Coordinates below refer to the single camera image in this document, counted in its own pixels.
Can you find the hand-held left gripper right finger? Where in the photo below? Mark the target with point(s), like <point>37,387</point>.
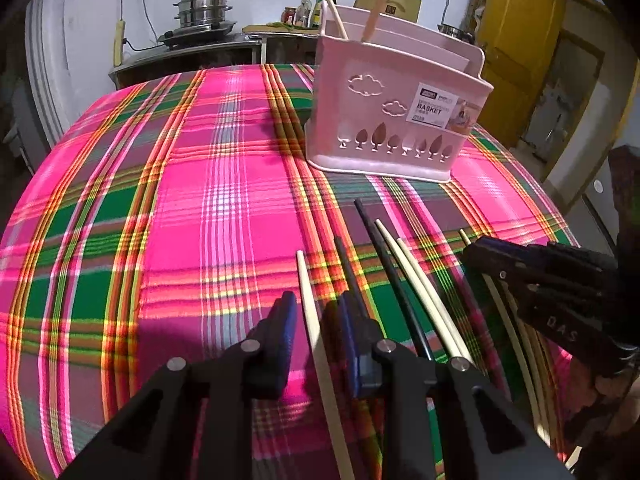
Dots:
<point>345,330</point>

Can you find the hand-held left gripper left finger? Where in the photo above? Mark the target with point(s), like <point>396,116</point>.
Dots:
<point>287,320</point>

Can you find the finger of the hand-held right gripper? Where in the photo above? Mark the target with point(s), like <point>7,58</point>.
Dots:
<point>565,325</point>
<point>525,257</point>

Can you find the black chopstick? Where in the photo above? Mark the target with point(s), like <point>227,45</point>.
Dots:
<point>390,270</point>
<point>345,265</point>

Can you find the pink plastic utensil basket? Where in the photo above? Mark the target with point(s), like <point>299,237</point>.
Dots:
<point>360,125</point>

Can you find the person's right hand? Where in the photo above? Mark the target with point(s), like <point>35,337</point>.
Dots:
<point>620,400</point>

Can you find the pink plaid cloth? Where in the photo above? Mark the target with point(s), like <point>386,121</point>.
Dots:
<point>150,210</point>

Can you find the yellow door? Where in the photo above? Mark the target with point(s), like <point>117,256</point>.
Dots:
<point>520,35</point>

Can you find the small metal pot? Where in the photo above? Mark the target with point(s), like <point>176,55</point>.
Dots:
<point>452,30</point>

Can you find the cardboard box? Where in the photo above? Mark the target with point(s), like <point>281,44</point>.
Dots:
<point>402,2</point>

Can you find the wooden kitchen cabinet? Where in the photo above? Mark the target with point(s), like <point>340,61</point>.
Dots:
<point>165,60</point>

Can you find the gas stove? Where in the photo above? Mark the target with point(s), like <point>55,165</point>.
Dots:
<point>200,35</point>

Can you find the red jar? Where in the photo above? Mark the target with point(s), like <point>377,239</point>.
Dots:
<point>287,14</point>

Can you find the clear bottle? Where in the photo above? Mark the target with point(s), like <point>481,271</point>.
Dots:
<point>301,14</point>

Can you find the yellow-green bottle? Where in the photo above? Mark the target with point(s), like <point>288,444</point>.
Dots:
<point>317,10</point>

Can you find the steel steamer pot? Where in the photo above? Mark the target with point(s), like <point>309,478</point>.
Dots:
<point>202,7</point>

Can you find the yellowed power strip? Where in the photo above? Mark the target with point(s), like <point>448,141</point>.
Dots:
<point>119,40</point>

